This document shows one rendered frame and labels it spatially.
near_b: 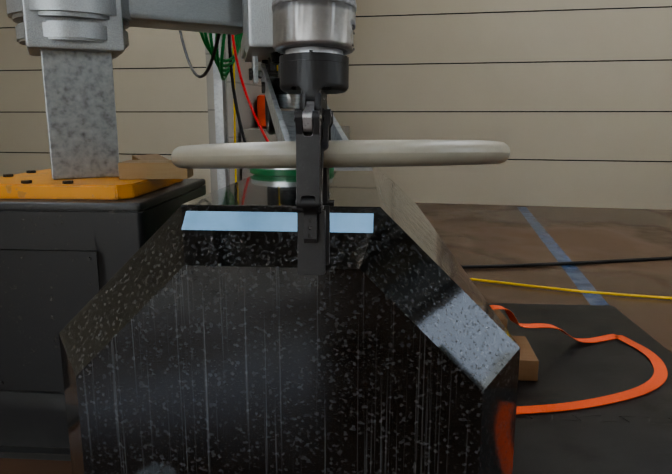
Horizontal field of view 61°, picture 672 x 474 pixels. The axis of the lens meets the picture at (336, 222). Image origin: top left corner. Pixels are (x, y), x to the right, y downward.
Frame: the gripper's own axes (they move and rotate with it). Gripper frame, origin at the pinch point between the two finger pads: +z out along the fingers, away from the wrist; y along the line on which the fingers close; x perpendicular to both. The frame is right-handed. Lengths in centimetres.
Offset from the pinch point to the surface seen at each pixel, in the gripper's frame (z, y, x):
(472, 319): 17.2, 28.8, -22.8
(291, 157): -9.3, -1.1, 2.4
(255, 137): -20, 363, 84
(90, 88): -28, 103, 78
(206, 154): -9.6, 3.4, 13.2
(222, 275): 9.2, 22.2, 16.8
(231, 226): 2.2, 27.0, 16.5
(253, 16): -41, 71, 22
